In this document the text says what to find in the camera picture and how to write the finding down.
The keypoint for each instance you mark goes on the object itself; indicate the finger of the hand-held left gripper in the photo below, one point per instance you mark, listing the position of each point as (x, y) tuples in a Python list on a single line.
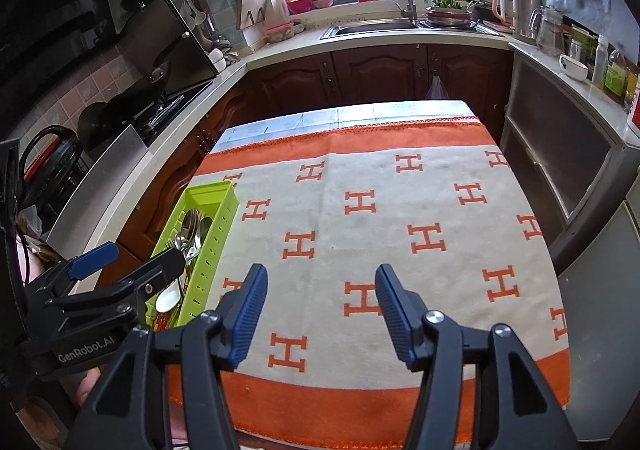
[(160, 267), (92, 257)]

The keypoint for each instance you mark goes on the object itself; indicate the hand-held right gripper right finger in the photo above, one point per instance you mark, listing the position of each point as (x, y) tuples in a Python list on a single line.
[(395, 315)]

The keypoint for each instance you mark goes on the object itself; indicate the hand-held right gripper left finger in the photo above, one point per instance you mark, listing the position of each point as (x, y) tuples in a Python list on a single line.
[(247, 315)]

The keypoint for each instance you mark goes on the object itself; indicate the white ceramic spoon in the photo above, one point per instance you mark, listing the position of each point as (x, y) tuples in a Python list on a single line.
[(167, 301)]

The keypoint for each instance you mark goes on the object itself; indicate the green plastic tray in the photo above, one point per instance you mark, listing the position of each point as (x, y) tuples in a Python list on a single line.
[(215, 230)]

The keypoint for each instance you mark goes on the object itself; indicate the person's left hand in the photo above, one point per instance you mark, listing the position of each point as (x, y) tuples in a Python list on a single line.
[(87, 387)]

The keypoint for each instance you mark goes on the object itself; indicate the orange grey printed blanket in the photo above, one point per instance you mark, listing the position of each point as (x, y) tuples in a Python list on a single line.
[(400, 230)]

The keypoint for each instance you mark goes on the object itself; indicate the black round appliance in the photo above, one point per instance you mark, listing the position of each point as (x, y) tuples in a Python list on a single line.
[(50, 154)]

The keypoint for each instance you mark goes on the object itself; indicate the steel splash panel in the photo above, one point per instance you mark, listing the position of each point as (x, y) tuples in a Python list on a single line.
[(122, 149)]

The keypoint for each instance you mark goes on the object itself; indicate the black wok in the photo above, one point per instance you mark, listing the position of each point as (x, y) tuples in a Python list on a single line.
[(105, 119)]

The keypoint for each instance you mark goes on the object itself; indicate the gas stove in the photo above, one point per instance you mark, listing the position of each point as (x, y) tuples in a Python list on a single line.
[(165, 109)]

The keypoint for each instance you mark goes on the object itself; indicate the light blue table cover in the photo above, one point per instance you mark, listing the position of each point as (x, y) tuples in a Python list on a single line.
[(350, 112)]

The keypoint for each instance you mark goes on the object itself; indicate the white ceramic cups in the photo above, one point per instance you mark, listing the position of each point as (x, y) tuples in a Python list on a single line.
[(220, 55)]

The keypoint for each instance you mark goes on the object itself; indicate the hanging plastic bag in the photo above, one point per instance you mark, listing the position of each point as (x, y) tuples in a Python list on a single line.
[(436, 85)]

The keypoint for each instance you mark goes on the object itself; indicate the dark wooden cabinets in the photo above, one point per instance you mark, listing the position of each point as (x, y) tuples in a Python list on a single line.
[(375, 74)]

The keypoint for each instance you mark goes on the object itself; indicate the white kitchen countertop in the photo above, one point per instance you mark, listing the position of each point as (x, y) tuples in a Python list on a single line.
[(280, 51)]

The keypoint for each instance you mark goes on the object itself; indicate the grey frosted cabinet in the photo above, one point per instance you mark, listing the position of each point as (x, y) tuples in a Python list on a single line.
[(560, 129)]

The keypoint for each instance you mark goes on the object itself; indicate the pink egg container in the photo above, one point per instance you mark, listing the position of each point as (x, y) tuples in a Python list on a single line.
[(277, 32)]

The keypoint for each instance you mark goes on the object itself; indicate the wooden cutting board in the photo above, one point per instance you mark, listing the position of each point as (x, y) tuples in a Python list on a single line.
[(252, 12)]

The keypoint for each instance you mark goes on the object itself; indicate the steel sink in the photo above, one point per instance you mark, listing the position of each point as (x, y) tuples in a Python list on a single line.
[(370, 28)]

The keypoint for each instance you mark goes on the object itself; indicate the red plastic basin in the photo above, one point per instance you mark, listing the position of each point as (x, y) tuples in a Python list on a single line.
[(300, 4)]

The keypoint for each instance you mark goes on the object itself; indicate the white bowl on counter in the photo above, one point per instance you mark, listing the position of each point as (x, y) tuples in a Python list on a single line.
[(574, 67)]

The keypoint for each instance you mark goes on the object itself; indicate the colander with greens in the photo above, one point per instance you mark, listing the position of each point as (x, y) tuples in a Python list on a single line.
[(450, 12)]

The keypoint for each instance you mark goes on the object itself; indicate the glass pitcher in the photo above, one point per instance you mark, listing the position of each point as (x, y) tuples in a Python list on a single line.
[(550, 32)]

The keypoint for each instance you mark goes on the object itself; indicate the white plastic bottle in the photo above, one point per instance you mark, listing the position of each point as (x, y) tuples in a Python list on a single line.
[(600, 59)]

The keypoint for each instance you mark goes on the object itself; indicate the green label bottle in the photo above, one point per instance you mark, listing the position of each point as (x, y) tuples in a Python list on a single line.
[(617, 74)]

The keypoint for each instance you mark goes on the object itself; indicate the steel electric kettle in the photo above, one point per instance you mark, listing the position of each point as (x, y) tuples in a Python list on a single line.
[(510, 2)]

